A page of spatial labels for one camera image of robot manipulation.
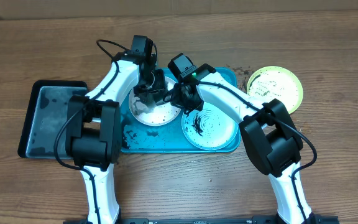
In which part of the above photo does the white plate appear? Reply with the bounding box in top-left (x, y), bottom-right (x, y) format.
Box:
top-left (128, 90), bottom-right (181, 126)

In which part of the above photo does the light blue plate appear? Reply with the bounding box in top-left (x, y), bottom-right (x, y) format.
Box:
top-left (181, 103), bottom-right (240, 152)

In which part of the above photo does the yellow plate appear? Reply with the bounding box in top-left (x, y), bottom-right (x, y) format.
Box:
top-left (246, 66), bottom-right (303, 113)

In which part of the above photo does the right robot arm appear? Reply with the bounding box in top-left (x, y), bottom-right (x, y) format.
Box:
top-left (168, 62), bottom-right (313, 223)

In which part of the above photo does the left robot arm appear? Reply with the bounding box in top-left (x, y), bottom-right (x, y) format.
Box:
top-left (59, 50), bottom-right (163, 223)

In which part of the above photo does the teal plastic tray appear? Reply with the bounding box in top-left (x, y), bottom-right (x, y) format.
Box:
top-left (116, 67), bottom-right (241, 154)

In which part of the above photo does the black water tray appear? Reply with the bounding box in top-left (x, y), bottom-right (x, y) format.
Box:
top-left (17, 80), bottom-right (88, 159)

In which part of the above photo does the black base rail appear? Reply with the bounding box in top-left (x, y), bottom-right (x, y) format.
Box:
top-left (63, 215), bottom-right (340, 224)

